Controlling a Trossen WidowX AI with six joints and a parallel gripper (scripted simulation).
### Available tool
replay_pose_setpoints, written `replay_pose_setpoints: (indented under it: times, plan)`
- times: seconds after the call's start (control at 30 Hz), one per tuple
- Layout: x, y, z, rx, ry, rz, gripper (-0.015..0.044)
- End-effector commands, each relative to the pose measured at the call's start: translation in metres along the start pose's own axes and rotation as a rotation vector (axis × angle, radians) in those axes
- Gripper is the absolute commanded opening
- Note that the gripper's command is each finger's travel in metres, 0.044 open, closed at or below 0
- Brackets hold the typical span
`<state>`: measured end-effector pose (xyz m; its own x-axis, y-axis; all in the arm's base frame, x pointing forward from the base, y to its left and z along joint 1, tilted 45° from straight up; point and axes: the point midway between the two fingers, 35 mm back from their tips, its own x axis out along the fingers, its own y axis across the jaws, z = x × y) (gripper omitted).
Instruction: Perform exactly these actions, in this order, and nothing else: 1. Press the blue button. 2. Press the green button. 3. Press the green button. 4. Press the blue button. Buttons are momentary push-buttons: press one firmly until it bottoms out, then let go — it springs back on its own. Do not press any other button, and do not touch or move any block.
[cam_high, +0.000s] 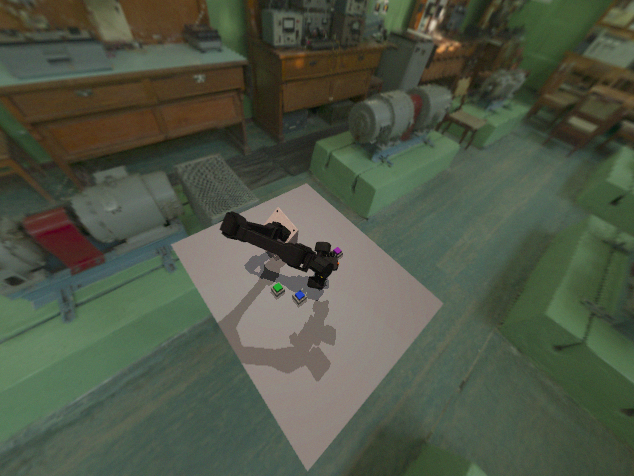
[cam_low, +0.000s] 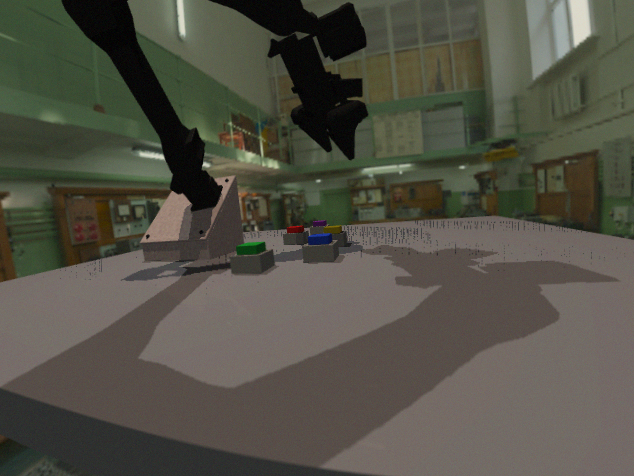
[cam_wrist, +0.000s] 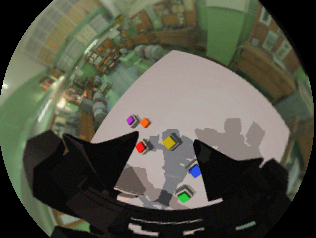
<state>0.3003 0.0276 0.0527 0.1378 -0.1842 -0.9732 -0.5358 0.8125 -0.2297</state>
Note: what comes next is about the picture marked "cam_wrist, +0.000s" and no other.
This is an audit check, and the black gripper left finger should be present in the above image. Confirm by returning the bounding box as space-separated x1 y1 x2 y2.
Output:
62 131 138 192

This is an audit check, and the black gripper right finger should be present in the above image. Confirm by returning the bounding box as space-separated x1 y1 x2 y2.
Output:
193 139 264 201

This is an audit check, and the red button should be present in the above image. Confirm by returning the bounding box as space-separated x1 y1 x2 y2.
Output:
135 139 151 156

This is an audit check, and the blue button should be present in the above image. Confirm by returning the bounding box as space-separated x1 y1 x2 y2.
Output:
186 159 202 180

